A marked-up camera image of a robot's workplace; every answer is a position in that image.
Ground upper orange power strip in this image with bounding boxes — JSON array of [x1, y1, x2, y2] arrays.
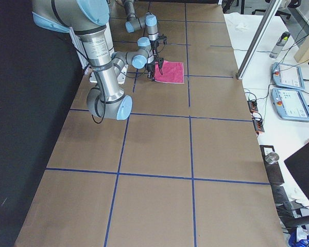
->
[[247, 99, 259, 113]]

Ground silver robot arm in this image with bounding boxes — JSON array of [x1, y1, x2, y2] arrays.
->
[[32, 1, 166, 120], [122, 0, 167, 50]]

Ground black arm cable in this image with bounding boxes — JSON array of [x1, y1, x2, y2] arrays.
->
[[150, 37, 163, 66], [74, 43, 109, 124]]

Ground pink towel with grey edge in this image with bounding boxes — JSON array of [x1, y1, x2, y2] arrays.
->
[[154, 60, 184, 84]]

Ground crumpled white tissue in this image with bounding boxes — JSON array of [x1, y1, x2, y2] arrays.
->
[[234, 22, 250, 32]]

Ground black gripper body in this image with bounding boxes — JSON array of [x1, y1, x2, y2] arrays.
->
[[151, 36, 162, 48], [146, 59, 160, 76]]

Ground small metal cup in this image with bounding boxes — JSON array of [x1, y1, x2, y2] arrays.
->
[[265, 152, 279, 165]]

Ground black monitor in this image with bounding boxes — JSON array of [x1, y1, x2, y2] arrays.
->
[[284, 143, 309, 200]]

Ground grey water bottle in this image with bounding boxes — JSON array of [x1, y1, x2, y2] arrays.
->
[[269, 31, 290, 59]]

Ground aluminium frame post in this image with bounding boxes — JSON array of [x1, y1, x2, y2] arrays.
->
[[236, 0, 282, 80]]

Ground teach pendant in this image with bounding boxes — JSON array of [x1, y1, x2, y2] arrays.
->
[[271, 62, 305, 91], [271, 87, 309, 122]]

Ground orange power strip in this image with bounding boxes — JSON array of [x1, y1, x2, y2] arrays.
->
[[247, 99, 259, 113], [252, 117, 265, 134]]

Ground lower orange power strip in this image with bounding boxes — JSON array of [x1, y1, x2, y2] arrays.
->
[[252, 117, 265, 134]]

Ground black box under cup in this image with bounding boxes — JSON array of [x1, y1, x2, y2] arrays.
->
[[260, 145, 285, 186]]

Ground upper teach pendant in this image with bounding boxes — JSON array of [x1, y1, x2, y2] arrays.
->
[[271, 62, 305, 91]]

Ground lower teach pendant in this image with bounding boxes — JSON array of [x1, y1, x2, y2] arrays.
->
[[271, 87, 309, 122]]

